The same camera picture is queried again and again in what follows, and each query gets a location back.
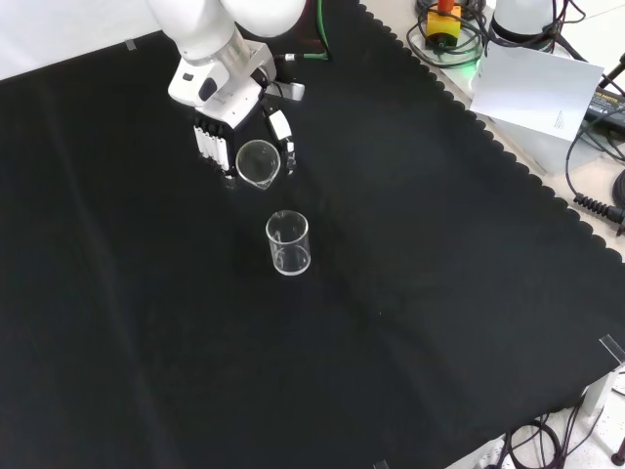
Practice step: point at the small clear glass beaker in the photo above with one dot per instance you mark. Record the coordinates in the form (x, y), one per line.
(258, 164)

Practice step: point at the yellow emergency stop button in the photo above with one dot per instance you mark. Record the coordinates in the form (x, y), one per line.
(443, 23)

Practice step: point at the black table cloth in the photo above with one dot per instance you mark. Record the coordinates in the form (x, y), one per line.
(303, 273)

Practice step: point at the large clear glass beaker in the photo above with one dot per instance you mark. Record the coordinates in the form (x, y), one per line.
(288, 243)

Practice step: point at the black power adapter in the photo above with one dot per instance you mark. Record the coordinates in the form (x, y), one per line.
(607, 109)

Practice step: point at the pale white board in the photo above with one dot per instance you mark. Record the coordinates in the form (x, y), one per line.
(534, 93)

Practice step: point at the clear tape strip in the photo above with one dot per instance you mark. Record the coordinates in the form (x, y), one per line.
(612, 348)
(130, 45)
(381, 464)

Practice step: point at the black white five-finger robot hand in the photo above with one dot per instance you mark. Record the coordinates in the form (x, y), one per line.
(229, 110)

